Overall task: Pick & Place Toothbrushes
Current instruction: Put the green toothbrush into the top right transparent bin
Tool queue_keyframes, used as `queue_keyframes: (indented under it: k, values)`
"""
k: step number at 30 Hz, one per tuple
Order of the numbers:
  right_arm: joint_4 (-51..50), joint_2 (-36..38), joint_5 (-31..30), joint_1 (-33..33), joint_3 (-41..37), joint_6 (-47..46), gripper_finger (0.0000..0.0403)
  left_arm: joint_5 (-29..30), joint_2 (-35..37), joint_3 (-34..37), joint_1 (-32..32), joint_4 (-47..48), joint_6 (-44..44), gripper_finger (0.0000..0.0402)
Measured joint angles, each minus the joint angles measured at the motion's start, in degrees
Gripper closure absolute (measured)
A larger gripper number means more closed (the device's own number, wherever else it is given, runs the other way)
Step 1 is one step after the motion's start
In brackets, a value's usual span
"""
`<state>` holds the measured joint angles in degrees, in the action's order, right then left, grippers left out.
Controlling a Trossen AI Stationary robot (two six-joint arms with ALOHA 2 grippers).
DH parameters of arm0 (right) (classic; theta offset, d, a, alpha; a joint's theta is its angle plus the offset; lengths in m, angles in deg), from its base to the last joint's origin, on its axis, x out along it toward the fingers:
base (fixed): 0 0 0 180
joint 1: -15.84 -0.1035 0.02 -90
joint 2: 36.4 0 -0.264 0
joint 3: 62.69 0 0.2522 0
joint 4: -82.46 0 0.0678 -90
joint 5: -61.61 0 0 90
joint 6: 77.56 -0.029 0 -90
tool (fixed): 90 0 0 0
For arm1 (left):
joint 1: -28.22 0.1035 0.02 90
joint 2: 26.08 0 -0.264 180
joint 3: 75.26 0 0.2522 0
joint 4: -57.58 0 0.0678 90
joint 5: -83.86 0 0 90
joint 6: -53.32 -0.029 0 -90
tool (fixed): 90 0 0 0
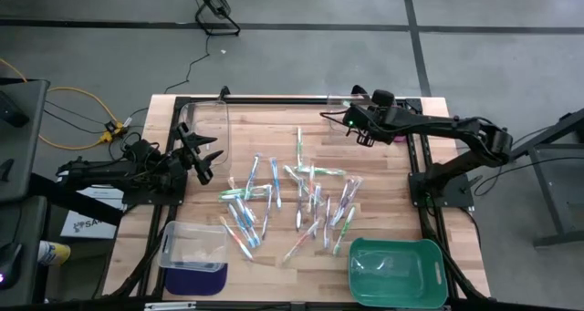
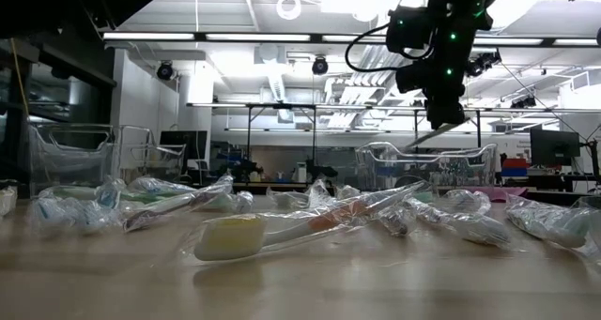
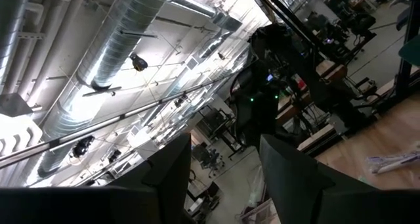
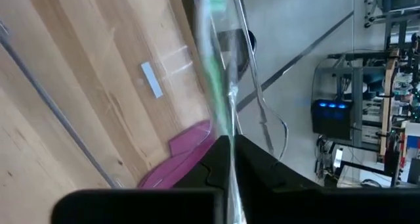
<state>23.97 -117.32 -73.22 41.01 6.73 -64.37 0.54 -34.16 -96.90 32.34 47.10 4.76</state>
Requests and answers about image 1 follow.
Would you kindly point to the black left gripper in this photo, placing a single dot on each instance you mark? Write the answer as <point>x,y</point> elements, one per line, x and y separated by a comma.
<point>189,158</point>

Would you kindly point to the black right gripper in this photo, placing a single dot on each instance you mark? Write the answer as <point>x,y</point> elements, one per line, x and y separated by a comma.
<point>365,119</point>

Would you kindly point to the blue toothbrush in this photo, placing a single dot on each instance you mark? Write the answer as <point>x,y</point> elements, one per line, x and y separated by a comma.
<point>248,217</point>
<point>275,183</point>
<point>252,176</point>
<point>239,222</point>

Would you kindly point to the green toothbrush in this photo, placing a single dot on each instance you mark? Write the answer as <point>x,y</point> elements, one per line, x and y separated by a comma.
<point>344,231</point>
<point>237,197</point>
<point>289,170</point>
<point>299,147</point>
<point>242,191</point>
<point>321,170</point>

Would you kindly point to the pile of clear packets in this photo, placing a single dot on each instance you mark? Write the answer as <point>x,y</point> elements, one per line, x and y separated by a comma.
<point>267,213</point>

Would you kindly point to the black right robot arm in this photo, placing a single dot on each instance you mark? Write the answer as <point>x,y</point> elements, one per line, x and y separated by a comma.
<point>456,128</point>

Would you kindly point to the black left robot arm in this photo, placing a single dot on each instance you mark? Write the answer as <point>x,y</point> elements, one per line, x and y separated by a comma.
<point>105,172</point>

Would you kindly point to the square clear plastic bin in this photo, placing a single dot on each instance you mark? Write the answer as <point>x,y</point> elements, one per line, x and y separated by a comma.
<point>337,105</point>

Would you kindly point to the long clear plastic bin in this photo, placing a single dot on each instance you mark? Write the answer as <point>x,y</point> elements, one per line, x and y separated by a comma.
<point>205,119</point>

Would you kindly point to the magenta mat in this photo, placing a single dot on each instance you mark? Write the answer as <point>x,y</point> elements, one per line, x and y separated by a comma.
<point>399,139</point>

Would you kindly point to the yellow power plug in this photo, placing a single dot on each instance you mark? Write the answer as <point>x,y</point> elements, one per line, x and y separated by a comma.
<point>111,132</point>

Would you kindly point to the dark blue mat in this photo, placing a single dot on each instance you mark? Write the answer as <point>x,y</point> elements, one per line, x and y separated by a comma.
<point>196,283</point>

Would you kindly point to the white printed box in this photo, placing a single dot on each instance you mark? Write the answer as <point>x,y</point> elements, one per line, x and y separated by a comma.
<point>96,229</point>

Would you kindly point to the black diagonal strut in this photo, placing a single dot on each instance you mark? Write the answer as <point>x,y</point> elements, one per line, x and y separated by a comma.
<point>68,197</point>

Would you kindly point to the black floor fan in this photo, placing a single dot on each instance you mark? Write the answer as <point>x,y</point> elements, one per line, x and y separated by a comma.
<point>214,3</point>

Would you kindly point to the grey desk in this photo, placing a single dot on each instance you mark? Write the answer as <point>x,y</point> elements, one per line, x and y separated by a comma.
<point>27,156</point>

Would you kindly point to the black metal stand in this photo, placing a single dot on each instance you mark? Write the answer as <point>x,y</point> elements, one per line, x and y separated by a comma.
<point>547,135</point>

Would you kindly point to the green plastic bin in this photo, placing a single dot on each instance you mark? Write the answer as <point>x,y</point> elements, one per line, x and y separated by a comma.
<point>410,297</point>

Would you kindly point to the white and yellow can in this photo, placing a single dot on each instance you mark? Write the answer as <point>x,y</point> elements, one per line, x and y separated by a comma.
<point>55,254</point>

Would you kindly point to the black handheld device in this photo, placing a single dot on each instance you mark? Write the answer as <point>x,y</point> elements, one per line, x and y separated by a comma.
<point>11,112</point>

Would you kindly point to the black computer mouse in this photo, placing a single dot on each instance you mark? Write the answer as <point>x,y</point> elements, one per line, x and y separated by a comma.
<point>9,261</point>

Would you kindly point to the black mount clamp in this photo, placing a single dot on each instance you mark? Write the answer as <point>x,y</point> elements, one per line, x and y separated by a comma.
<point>359,90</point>
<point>224,92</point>

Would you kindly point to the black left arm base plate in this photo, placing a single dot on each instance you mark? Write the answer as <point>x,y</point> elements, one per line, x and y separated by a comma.
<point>137,198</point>

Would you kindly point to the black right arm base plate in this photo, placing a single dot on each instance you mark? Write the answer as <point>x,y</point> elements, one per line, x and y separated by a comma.
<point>461,197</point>

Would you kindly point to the silver metal bracket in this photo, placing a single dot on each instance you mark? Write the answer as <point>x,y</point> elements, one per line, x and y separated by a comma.
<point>169,306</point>

